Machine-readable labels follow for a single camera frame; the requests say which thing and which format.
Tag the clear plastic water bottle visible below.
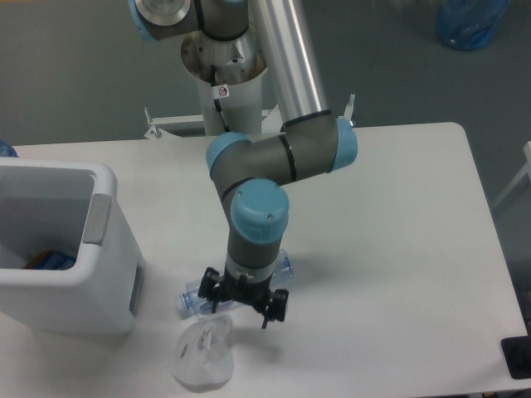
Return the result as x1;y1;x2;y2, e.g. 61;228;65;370
175;249;294;319

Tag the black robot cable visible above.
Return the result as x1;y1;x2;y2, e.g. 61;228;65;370
209;64;232;135

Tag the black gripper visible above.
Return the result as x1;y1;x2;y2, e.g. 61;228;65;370
198;267;289;329

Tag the white plastic trash can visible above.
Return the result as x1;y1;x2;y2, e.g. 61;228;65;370
1;158;145;334

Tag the black clamp at table edge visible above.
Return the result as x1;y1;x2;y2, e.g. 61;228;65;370
501;336;530;380

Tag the white furniture frame right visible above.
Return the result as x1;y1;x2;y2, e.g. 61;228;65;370
491;141;530;216

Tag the blue object at left edge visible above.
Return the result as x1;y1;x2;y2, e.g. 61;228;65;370
0;139;18;158

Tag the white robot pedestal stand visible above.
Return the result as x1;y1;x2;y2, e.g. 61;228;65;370
142;20;357;140

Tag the blue trash in can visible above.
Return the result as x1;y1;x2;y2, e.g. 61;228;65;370
24;250;76;270

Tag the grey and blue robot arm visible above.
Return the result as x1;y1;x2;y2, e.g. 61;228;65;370
129;1;358;323

